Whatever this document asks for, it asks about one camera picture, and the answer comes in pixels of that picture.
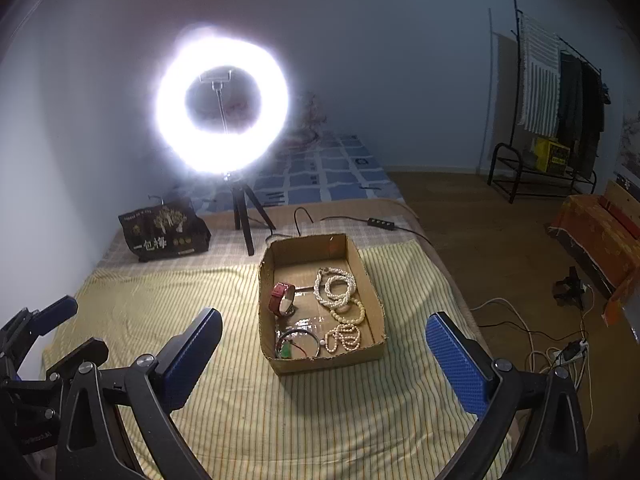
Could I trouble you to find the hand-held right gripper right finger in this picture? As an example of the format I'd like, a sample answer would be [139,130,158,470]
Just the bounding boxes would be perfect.
[425,311,588,480]

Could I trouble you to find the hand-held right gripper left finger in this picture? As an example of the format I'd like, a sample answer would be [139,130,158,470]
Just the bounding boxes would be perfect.
[55,307,224,480]

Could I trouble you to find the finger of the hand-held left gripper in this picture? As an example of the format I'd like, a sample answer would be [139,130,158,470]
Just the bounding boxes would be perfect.
[42,338,108,381]
[0,296,78,361]

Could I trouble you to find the red strap watch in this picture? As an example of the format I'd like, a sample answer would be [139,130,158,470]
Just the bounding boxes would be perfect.
[270,282,297,318]

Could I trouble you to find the blue-green bangle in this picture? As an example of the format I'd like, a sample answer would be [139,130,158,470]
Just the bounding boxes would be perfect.
[276,329,321,359]

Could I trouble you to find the cream bead bracelet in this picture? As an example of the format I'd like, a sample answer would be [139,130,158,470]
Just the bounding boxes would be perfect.
[329,296,366,326]

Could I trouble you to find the thin pearl necklace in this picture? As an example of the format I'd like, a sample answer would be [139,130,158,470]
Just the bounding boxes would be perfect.
[324,323,362,354]

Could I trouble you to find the cardboard box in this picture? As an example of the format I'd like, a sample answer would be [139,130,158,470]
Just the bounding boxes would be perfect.
[258,233,387,376]

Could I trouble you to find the thick twisted pearl necklace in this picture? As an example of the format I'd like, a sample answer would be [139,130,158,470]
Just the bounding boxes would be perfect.
[314,266,357,311]

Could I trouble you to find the yellow striped cloth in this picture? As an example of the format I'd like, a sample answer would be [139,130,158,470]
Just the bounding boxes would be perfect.
[42,239,516,480]

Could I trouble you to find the white power strip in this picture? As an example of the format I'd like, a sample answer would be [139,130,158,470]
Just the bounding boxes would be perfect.
[552,338,588,363]

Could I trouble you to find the beige checked bed sheet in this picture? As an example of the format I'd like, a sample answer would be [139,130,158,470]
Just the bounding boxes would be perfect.
[97,199,433,271]

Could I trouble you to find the black printed snack bag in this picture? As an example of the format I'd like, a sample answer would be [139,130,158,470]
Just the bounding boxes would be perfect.
[118,199,212,263]

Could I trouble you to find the black floor device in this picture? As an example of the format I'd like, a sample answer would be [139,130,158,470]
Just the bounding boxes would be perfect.
[552,266,588,306]

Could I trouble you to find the orange cloth covered bench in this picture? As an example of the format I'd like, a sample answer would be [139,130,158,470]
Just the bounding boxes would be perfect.
[547,194,640,328]

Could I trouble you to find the black clothes rack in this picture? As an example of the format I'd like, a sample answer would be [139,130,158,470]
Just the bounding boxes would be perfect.
[487,0,611,205]

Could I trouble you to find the yellow box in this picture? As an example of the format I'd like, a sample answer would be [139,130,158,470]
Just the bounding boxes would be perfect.
[534,136,571,173]

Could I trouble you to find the blue patterned bed sheet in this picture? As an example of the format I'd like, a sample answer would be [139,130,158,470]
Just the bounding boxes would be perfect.
[165,131,403,211]

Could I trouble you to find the wooden board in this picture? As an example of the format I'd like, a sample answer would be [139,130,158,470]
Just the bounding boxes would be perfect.
[602,180,640,241]

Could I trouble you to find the dark dried branches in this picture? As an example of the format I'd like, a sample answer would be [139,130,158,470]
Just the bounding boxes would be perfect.
[295,91,331,138]

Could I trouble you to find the phone clamp holder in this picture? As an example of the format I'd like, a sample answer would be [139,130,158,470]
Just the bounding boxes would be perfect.
[199,67,234,92]

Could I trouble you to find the brown leaning board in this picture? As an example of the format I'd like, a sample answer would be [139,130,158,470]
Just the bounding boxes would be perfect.
[492,32,521,151]

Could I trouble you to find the dark grey garment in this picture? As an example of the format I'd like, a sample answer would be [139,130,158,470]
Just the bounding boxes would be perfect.
[557,50,583,148]

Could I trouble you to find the black garment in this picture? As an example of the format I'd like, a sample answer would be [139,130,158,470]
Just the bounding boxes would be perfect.
[580,60,608,173]

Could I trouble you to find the white striped garment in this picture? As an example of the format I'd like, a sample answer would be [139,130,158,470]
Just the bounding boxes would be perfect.
[517,12,562,138]

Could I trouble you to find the white floor cable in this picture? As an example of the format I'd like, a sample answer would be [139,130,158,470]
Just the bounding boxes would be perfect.
[472,297,591,376]

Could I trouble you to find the ring light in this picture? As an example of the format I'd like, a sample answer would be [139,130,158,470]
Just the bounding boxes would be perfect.
[156,25,292,177]

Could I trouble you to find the wall poster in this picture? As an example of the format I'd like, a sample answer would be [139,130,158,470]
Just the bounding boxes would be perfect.
[615,110,640,196]

